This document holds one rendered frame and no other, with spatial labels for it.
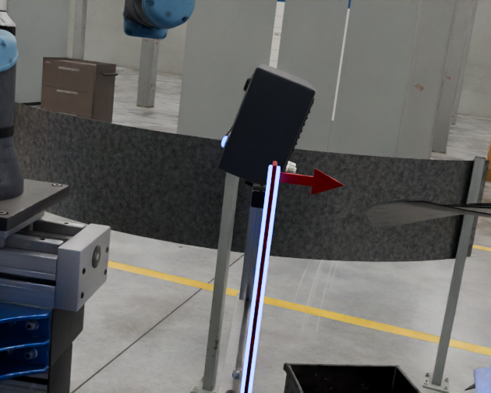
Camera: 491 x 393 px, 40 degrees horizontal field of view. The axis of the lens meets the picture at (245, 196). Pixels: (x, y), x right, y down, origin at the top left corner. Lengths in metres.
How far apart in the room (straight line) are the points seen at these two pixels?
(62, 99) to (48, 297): 6.51
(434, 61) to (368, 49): 1.86
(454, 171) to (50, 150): 1.56
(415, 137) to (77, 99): 3.80
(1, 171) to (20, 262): 0.13
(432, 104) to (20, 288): 4.14
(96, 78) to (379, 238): 5.10
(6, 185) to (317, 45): 5.88
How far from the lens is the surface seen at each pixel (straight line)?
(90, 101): 7.29
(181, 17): 1.02
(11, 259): 0.99
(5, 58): 1.00
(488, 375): 0.71
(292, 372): 0.92
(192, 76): 7.15
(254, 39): 6.92
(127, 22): 1.17
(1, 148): 1.01
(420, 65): 4.89
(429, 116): 4.90
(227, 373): 0.94
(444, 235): 2.77
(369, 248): 2.58
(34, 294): 0.99
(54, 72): 7.49
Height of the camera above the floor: 1.29
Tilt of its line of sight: 13 degrees down
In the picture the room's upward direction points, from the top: 7 degrees clockwise
